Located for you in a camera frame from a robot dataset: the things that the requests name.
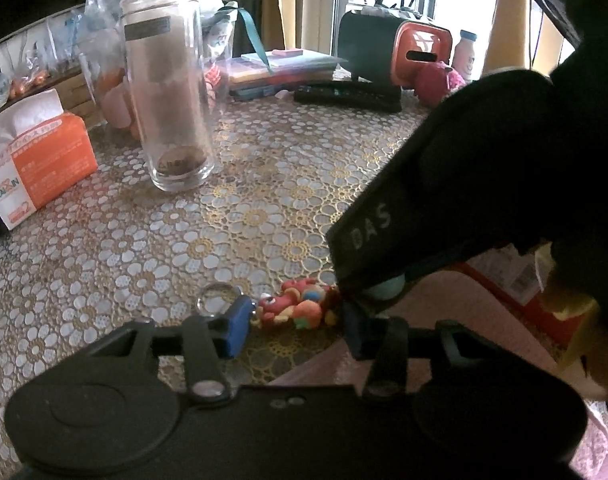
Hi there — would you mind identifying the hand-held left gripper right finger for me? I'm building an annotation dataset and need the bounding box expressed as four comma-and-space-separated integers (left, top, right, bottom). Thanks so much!
341, 302, 499, 402

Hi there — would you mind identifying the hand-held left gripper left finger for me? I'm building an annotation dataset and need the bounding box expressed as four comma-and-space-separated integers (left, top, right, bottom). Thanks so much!
84, 296, 253, 404

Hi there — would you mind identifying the colourful keychain toy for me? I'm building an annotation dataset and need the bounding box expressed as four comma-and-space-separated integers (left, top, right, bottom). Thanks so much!
196, 275, 405, 332

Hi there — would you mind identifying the red cardboard box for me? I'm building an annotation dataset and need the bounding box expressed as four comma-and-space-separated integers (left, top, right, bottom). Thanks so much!
471, 247, 574, 346

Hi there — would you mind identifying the pink towel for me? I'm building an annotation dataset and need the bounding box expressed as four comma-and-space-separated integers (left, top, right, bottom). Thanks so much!
271, 260, 608, 466

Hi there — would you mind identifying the pink fluffy ball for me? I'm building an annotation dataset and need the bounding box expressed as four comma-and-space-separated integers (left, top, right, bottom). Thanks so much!
416, 61, 467, 106

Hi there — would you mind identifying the black remote control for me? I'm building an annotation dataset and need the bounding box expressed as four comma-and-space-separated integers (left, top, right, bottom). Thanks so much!
294, 82, 402, 113

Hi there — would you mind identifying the orange and green organizer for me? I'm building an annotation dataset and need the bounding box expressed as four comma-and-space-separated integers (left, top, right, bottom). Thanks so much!
336, 10, 455, 88

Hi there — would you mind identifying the colourful plastic storage case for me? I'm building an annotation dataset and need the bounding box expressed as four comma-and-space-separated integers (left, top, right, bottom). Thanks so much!
224, 49, 352, 96

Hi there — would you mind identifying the clear glass bottle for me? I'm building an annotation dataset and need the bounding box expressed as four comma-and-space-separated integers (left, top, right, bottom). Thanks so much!
120, 0, 215, 193

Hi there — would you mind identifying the yellow curtain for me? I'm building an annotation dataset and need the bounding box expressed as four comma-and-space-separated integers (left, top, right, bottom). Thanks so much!
261, 0, 339, 56

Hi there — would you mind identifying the teal ribbon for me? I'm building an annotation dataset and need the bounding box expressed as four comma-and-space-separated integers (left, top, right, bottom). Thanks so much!
219, 2, 272, 73

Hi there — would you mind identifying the orange tissue box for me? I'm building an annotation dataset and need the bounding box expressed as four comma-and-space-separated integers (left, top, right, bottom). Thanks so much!
0, 88, 99, 231

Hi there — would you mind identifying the bag of oranges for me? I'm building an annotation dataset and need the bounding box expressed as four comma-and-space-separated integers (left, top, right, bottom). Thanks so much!
9, 72, 50, 98

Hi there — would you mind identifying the large clear plastic bag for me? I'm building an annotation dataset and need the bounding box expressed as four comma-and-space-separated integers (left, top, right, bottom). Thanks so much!
79, 0, 235, 136

